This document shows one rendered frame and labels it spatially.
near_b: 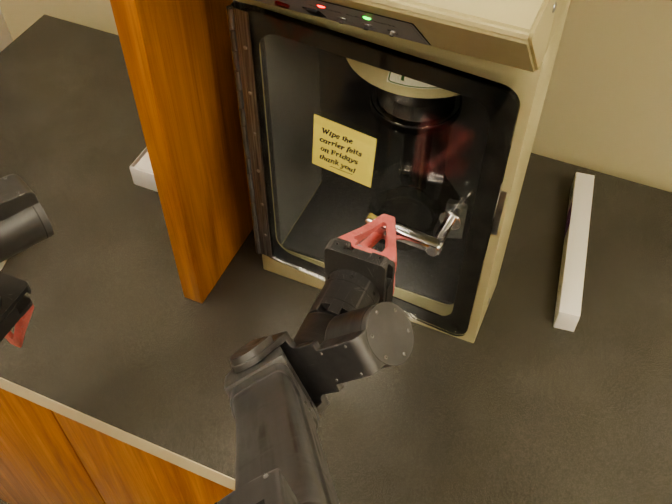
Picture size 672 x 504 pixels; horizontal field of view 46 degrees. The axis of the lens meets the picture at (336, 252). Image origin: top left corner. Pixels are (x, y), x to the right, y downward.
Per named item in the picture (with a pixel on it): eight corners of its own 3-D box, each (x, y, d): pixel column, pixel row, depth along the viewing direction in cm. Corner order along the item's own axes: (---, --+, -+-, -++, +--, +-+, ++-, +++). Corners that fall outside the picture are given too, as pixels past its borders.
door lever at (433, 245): (383, 201, 90) (384, 185, 88) (460, 231, 87) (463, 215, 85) (361, 233, 87) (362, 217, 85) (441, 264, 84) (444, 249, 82)
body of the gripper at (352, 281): (392, 254, 77) (363, 311, 72) (387, 314, 85) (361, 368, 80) (331, 233, 78) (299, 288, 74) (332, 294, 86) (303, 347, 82)
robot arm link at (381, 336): (220, 363, 70) (269, 442, 71) (297, 342, 62) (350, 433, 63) (304, 298, 78) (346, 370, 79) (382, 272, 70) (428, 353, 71)
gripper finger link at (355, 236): (420, 211, 83) (388, 276, 77) (415, 254, 88) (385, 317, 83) (360, 192, 85) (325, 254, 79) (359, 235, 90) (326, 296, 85)
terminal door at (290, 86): (264, 251, 111) (237, -1, 80) (467, 336, 102) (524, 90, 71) (261, 254, 110) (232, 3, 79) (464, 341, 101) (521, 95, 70)
